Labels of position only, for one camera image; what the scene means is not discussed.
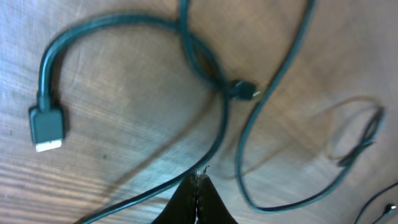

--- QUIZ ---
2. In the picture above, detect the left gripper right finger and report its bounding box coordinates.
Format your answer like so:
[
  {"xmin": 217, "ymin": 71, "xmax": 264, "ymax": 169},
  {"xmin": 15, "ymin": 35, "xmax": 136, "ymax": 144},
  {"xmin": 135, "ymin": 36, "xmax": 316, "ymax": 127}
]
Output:
[{"xmin": 197, "ymin": 166, "xmax": 238, "ymax": 224}]

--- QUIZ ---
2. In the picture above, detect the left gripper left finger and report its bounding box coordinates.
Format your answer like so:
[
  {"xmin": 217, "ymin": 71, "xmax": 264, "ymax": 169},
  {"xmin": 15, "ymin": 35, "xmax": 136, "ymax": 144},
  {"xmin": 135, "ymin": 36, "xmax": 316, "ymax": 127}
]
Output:
[{"xmin": 152, "ymin": 173, "xmax": 197, "ymax": 224}]

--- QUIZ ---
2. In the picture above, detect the thin black USB cable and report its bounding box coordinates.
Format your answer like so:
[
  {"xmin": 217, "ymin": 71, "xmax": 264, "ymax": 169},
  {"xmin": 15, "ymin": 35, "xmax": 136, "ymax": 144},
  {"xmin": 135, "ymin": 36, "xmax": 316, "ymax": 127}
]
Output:
[{"xmin": 234, "ymin": 0, "xmax": 386, "ymax": 215}]

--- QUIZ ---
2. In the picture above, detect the black micro USB cable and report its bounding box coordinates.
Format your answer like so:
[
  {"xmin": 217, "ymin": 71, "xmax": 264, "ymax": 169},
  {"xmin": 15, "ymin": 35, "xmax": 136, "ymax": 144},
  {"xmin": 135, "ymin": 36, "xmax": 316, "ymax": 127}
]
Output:
[{"xmin": 27, "ymin": 0, "xmax": 265, "ymax": 224}]

